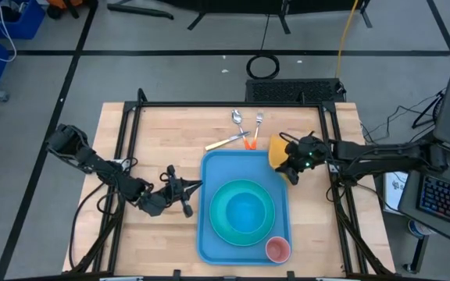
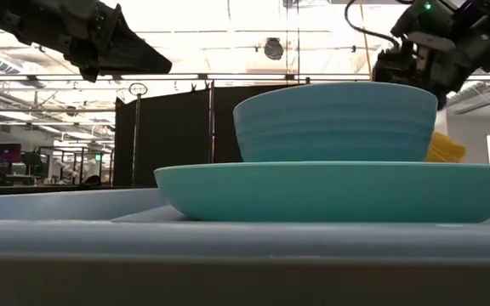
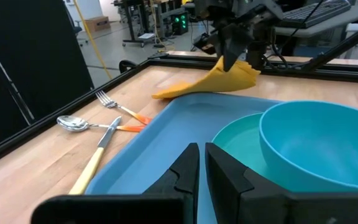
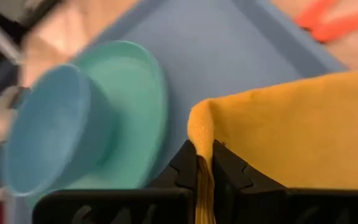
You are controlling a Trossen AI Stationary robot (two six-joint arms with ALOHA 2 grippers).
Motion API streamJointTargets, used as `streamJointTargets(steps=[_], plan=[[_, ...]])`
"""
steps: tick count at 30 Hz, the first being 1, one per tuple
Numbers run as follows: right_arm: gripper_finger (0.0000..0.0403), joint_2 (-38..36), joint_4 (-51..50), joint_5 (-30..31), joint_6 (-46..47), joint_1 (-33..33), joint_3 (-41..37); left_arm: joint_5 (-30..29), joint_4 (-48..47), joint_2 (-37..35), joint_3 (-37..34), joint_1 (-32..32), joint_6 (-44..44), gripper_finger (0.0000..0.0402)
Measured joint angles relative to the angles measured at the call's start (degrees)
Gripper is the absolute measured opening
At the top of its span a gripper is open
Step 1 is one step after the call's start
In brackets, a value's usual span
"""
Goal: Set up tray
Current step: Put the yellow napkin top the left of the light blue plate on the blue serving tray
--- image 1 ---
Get black floor stand bar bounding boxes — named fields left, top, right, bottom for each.
left=106, top=2, right=175, bottom=20

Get black desk leg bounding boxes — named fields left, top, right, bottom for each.
left=402, top=233, right=430, bottom=274

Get pink plastic cup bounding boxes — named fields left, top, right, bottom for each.
left=264, top=236, right=291, bottom=264

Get yellow hanging cable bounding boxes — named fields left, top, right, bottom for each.
left=334, top=0, right=361, bottom=79

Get blue plastic bowl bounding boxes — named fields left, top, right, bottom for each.
left=225, top=191, right=266, bottom=235

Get orange-handled metal spoon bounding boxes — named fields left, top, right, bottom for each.
left=230, top=109, right=252, bottom=151

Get orange and black tool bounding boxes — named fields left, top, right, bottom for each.
left=46, top=0, right=93, bottom=19

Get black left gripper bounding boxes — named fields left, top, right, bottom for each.
left=137, top=165, right=204, bottom=219

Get teal plastic plate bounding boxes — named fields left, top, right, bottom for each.
left=209, top=178, right=277, bottom=247

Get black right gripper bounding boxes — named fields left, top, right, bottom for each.
left=273, top=131, right=330, bottom=187

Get blue plastic tray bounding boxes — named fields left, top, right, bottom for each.
left=196, top=149, right=292, bottom=267

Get orange-handled metal fork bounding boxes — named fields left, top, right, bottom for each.
left=249, top=112, right=266, bottom=151

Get orange cloth napkin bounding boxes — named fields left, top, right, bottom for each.
left=267, top=133, right=291, bottom=181

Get white printed paper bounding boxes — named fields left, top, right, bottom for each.
left=382, top=170, right=409, bottom=215

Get black cable tangle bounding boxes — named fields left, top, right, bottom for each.
left=359, top=88, right=447, bottom=146

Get thin black floor cable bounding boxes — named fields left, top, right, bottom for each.
left=259, top=13, right=272, bottom=52

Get coiled black cable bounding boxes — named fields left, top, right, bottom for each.
left=246, top=53, right=281, bottom=80

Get black arm base cable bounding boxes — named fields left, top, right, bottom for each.
left=67, top=180, right=111, bottom=271

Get black aluminium table frame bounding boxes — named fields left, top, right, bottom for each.
left=62, top=87, right=398, bottom=281

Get white and blue roll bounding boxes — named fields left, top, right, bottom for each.
left=407, top=219, right=432, bottom=240

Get backlit black keyboard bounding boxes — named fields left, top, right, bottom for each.
left=416, top=171, right=450, bottom=234

